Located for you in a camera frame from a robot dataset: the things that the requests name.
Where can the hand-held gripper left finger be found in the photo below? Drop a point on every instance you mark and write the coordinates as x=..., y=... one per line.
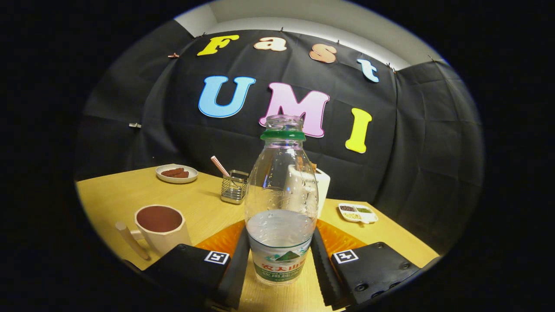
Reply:
x=236, y=277

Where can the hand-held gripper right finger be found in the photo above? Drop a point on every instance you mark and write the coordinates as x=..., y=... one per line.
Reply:
x=323, y=273

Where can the clear plastic bottle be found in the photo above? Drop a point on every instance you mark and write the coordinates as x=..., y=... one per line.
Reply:
x=282, y=195

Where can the white divided bean dish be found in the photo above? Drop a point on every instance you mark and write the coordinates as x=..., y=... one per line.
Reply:
x=357, y=213

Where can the wooden table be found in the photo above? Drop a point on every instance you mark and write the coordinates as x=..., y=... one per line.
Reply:
x=208, y=212

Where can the white toaster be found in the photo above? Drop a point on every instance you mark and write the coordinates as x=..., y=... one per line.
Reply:
x=323, y=186

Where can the striped straw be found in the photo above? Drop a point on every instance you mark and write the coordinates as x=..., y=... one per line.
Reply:
x=219, y=164

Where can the brown food piece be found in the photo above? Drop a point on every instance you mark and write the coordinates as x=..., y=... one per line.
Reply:
x=182, y=175
x=171, y=171

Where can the white round plate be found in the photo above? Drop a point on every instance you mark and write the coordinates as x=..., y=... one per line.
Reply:
x=169, y=179

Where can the black backdrop cloth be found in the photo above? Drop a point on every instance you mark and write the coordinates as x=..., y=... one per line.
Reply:
x=412, y=151

